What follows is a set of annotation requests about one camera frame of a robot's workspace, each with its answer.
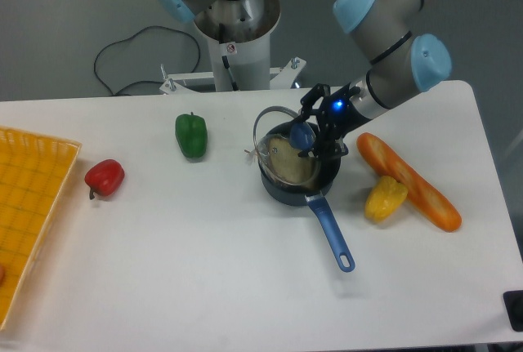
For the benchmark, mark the black device at table edge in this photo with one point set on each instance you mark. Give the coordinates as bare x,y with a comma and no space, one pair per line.
514,305

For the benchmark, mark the red bell pepper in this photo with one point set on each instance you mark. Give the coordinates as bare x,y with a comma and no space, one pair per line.
104,178

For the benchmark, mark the glass pot lid blue knob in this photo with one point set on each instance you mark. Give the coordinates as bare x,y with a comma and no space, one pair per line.
279,120

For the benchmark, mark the yellow woven basket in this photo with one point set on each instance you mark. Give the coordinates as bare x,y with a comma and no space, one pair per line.
34,171

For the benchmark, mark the green bell pepper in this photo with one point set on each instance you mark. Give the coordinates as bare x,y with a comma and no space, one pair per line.
192,135

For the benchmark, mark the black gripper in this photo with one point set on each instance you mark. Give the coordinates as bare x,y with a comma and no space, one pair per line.
334,114

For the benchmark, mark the yellow bell pepper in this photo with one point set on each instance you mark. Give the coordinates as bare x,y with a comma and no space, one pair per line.
384,199

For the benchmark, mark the orange baguette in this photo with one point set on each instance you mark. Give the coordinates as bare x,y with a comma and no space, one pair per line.
428,200

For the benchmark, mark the wrapped bread slice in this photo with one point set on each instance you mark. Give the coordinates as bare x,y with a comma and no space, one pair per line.
282,166

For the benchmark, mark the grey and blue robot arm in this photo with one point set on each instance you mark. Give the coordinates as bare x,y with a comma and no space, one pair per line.
401,65

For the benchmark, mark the dark blue saucepan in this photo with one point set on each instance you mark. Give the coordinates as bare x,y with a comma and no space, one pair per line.
315,200

